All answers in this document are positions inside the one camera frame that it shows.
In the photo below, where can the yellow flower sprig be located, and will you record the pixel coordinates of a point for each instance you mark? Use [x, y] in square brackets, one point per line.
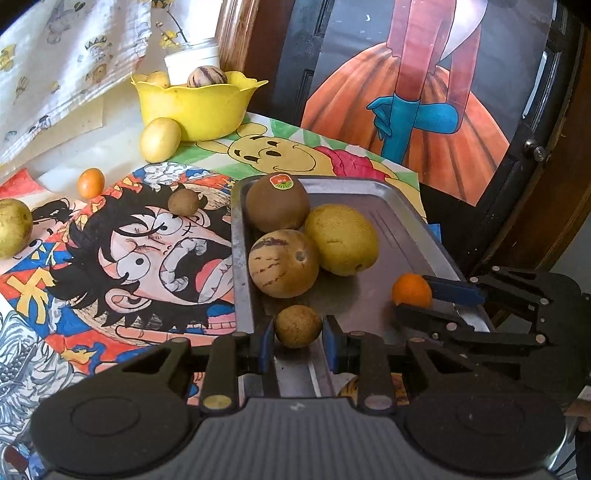
[171, 34]

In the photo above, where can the striped pepino melon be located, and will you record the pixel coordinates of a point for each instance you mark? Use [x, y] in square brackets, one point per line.
[207, 76]
[283, 263]

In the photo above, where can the yellow scalloped bowl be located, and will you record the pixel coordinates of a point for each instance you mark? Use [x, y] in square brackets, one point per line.
[198, 110]

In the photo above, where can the yellow-green pear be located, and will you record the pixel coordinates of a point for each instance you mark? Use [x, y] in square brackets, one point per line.
[341, 240]

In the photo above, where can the smooth yellow fruit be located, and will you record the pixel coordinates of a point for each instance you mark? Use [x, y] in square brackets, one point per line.
[159, 139]
[157, 79]

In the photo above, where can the small brown longan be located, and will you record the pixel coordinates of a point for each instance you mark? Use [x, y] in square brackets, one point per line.
[183, 201]
[298, 325]

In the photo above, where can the brown kiwi with sticker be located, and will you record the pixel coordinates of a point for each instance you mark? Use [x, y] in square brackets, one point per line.
[277, 203]

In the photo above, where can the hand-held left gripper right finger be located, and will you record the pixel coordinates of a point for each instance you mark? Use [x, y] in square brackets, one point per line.
[332, 344]

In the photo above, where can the brown wooden door frame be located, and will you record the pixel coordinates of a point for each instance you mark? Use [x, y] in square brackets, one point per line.
[235, 32]

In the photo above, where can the small orange kumquat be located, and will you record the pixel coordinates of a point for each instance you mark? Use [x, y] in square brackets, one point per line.
[90, 182]
[412, 290]

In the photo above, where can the white cartoon printed blanket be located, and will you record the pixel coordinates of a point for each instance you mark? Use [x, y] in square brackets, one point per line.
[69, 69]

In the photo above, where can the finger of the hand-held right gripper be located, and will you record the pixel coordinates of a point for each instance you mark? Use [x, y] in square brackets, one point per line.
[425, 316]
[455, 291]

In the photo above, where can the wall poster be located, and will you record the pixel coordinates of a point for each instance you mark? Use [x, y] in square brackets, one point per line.
[415, 92]

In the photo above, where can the yellow-green guava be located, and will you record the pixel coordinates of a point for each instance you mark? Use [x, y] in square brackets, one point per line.
[13, 228]

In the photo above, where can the metal tray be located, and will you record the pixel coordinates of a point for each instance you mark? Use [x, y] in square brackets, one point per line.
[397, 221]

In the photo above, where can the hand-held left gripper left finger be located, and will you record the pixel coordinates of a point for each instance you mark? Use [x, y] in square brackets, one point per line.
[265, 346]

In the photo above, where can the white plastic jar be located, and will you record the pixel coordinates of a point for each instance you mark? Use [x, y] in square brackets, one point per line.
[194, 62]

